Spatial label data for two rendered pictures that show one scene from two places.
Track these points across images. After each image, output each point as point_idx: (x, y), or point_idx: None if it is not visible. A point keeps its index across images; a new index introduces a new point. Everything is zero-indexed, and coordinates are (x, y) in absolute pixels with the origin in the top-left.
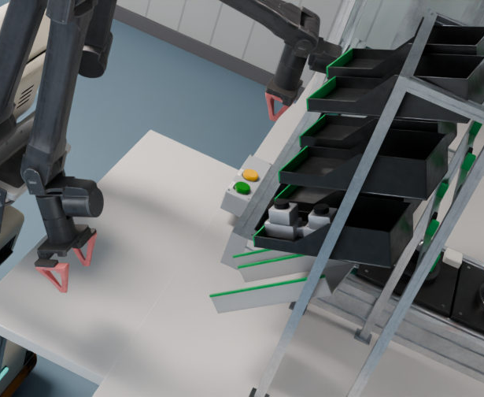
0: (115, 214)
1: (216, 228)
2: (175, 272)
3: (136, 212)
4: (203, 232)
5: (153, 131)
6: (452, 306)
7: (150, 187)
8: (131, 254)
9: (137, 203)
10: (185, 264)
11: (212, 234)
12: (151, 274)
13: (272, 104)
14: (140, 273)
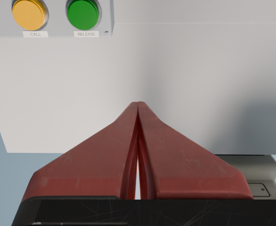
0: (190, 121)
1: (135, 8)
2: (265, 22)
3: (171, 106)
4: (157, 21)
5: (7, 148)
6: None
7: (112, 112)
8: (251, 81)
9: (155, 111)
10: (240, 18)
11: (152, 9)
12: None
13: (134, 194)
14: None
